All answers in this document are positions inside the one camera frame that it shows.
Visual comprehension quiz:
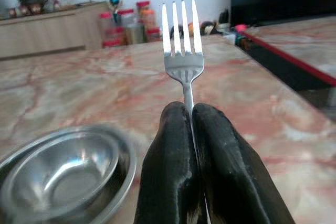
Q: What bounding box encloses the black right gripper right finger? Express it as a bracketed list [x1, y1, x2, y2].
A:
[192, 103, 297, 224]

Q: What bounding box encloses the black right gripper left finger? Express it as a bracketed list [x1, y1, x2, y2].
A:
[133, 102, 208, 224]

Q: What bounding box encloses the silver metal fork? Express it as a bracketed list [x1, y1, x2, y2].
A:
[162, 0, 212, 224]

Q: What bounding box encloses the large steel plate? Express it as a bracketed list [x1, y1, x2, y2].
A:
[0, 125, 137, 224]

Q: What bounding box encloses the small steel bowl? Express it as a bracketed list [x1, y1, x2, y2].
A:
[0, 132, 120, 216]

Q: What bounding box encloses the red lidded plastic jar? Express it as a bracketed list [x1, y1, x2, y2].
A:
[117, 8, 144, 46]
[99, 11, 114, 48]
[146, 27, 161, 42]

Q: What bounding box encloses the pink and black toy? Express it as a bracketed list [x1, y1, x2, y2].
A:
[233, 24, 249, 46]

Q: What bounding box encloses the red edged marble table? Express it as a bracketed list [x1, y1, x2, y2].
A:
[243, 15, 336, 87]

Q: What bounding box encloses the dark round object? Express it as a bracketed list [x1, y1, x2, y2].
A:
[201, 20, 218, 36]

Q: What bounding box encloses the orange snack jar red lid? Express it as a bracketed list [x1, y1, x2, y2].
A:
[136, 0, 156, 32]

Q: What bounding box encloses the beige wooden sideboard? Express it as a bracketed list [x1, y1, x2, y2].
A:
[0, 1, 110, 61]

